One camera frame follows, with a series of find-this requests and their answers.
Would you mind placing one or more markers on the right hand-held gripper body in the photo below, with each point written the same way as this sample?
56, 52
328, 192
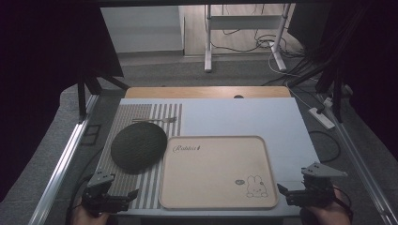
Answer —
316, 190

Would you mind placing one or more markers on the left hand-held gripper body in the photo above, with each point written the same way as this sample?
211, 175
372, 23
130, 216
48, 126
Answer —
99, 193

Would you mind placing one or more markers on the person's left hand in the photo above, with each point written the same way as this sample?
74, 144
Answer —
86, 218

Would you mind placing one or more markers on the person's right hand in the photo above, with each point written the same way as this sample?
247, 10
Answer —
331, 214

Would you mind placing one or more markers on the grey striped placemat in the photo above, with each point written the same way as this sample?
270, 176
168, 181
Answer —
150, 187

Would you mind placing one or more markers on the dark round woven mat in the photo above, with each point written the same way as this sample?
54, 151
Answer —
138, 146

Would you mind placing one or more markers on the beige tray with rabbit print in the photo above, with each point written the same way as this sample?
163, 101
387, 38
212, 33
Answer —
216, 175

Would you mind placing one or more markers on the white power strip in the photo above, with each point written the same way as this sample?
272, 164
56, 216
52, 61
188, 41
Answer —
321, 118

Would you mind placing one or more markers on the silver fork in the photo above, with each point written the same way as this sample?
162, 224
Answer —
156, 119

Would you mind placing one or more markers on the white board sheet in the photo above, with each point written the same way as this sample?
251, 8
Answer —
244, 118

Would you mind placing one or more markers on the black metal stand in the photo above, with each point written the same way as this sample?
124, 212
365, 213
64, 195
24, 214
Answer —
337, 93
82, 97

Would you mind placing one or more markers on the wooden table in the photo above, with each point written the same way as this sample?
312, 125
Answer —
200, 92

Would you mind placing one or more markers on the dark curtain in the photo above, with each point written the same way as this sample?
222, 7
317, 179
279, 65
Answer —
37, 78
369, 62

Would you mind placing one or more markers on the white cabinet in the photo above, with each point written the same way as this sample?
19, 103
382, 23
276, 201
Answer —
140, 28

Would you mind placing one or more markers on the aluminium rail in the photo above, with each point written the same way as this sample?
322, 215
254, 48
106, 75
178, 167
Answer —
62, 162
359, 162

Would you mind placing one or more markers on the white desk frame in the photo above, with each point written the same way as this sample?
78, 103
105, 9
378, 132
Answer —
208, 47

